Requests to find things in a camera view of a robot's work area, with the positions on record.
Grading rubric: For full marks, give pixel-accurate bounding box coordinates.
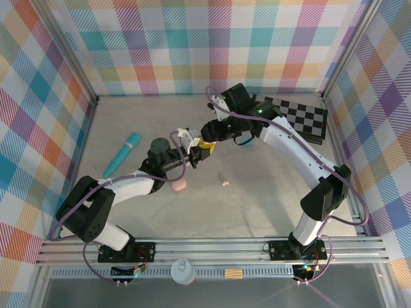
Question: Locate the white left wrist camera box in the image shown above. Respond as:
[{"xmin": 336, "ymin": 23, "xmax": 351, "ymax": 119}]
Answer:
[{"xmin": 176, "ymin": 127, "xmax": 202, "ymax": 151}]

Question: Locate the slotted grey cable duct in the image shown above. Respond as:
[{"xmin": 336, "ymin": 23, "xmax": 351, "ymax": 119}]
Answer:
[{"xmin": 51, "ymin": 265, "xmax": 296, "ymax": 279}]

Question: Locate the aluminium cross rail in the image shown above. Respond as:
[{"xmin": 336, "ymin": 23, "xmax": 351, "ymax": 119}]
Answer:
[{"xmin": 34, "ymin": 235, "xmax": 391, "ymax": 268}]

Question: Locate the folded black grey chessboard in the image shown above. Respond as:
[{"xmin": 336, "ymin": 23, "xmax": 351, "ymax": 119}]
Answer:
[{"xmin": 253, "ymin": 94, "xmax": 329, "ymax": 147}]

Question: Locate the pale round lidded container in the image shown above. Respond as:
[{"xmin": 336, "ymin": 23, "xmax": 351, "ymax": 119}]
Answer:
[{"xmin": 170, "ymin": 258, "xmax": 196, "ymax": 285}]

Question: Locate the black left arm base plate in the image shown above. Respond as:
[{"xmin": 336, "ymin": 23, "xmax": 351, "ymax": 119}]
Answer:
[{"xmin": 97, "ymin": 241, "xmax": 157, "ymax": 264}]

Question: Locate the aluminium frame post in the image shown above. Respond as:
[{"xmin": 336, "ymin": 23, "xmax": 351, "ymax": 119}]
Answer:
[
  {"xmin": 319, "ymin": 0, "xmax": 385, "ymax": 103},
  {"xmin": 40, "ymin": 0, "xmax": 100, "ymax": 108}
]

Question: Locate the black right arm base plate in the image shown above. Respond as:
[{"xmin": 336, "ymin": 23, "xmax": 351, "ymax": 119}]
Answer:
[{"xmin": 268, "ymin": 239, "xmax": 328, "ymax": 261}]

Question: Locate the teal cylindrical wand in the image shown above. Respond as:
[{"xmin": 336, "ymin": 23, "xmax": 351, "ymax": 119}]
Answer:
[{"xmin": 103, "ymin": 132, "xmax": 142, "ymax": 179}]

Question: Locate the pink earbud charging case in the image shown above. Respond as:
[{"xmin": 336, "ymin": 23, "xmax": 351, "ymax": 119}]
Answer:
[{"xmin": 171, "ymin": 178, "xmax": 188, "ymax": 193}]

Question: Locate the aluminium side rail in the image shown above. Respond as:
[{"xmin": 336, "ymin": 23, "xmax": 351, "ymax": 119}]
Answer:
[
  {"xmin": 322, "ymin": 96, "xmax": 369, "ymax": 237},
  {"xmin": 59, "ymin": 96, "xmax": 100, "ymax": 240}
]

